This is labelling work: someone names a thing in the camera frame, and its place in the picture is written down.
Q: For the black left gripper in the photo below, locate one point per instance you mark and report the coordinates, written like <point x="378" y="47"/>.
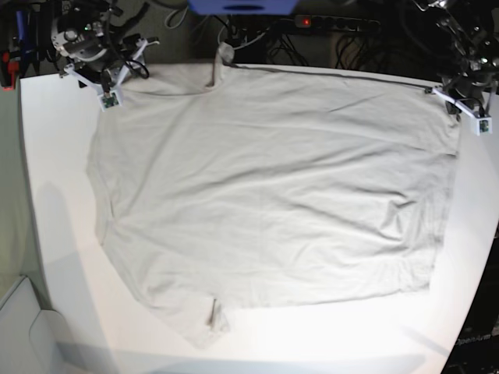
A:
<point x="476" y="77"/>

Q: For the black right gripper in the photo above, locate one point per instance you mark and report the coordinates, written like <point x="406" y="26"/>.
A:
<point x="85" y="46"/>

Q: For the beige t-shirt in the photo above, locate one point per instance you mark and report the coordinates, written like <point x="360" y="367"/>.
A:
<point x="222" y="188"/>

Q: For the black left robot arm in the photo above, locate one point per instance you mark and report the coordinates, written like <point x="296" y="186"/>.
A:
<point x="459" y="35"/>

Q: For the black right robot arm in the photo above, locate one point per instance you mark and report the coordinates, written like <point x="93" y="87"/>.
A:
<point x="120" y="40"/>

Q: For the red black tool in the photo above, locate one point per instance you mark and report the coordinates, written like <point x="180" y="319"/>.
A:
<point x="9" y="71"/>

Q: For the blue box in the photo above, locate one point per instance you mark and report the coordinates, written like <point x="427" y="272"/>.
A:
<point x="242" y="7"/>

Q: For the black power strip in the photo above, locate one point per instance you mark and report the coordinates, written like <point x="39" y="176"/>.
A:
<point x="336" y="23"/>

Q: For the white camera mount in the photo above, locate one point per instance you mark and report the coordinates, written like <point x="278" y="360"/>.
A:
<point x="480" y="121"/>

